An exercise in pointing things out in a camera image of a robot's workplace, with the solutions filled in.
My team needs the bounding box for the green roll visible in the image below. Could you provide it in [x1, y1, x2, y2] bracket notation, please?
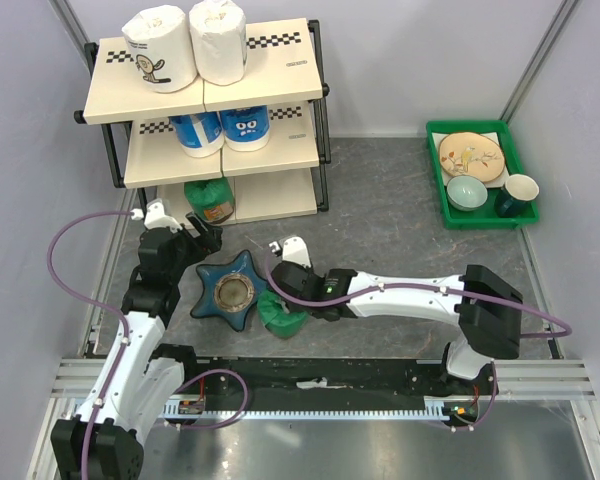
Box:
[257, 291, 309, 339]
[184, 177, 235, 224]

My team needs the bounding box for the green roll front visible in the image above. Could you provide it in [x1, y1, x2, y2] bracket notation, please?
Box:
[257, 291, 309, 339]

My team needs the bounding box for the blue roll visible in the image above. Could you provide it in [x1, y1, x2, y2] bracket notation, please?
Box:
[169, 112, 225, 158]
[219, 105, 270, 152]

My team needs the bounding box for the white cartoon-print roll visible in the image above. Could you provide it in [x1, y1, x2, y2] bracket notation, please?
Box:
[121, 5, 198, 93]

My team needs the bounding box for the plain white roll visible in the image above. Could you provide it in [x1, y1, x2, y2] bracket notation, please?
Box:
[188, 1, 247, 86]

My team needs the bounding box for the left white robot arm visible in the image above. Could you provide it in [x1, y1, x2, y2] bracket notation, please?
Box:
[51, 211, 222, 479]

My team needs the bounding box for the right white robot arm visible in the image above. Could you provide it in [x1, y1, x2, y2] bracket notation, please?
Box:
[267, 261, 523, 394]

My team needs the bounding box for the beige three-tier shelf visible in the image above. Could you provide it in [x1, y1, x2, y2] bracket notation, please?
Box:
[74, 18, 331, 223]

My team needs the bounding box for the blue star-shaped dish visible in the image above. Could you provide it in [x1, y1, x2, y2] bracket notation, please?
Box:
[190, 250, 267, 332]

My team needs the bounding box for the celadon ceramic bowl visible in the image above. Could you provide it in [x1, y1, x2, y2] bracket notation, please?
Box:
[446, 176, 488, 211]

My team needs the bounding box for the green plastic tray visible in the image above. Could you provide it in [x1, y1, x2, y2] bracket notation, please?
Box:
[426, 120, 539, 230]

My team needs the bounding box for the bird-painted ceramic plate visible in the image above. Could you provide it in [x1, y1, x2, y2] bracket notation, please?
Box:
[438, 132, 505, 183]

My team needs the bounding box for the dark green white-lined cup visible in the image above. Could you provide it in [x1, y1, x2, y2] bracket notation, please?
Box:
[494, 174, 540, 218]

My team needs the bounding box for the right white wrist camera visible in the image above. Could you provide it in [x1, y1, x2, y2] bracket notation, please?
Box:
[269, 236, 312, 268]

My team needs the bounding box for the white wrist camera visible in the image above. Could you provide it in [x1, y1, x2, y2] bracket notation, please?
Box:
[130, 198, 182, 233]
[269, 236, 312, 268]

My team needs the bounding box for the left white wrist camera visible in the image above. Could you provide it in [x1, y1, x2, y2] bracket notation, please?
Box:
[130, 198, 182, 233]

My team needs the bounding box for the slotted cable duct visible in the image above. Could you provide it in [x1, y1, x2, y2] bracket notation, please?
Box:
[160, 394, 470, 421]

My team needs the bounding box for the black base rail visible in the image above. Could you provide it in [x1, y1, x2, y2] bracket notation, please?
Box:
[174, 357, 494, 409]

